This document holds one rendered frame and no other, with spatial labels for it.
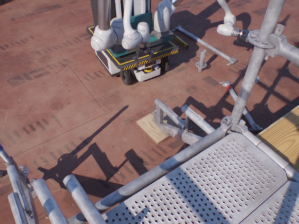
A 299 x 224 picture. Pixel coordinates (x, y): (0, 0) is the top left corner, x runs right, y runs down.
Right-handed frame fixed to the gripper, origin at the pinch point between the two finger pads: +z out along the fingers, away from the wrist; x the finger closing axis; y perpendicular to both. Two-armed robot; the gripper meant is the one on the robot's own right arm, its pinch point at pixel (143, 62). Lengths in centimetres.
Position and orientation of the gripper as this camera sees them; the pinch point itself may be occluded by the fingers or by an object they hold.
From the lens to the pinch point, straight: 232.5
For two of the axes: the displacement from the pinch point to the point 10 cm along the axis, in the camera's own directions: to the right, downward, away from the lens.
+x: -8.6, 3.7, -3.5
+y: -5.0, -6.2, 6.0
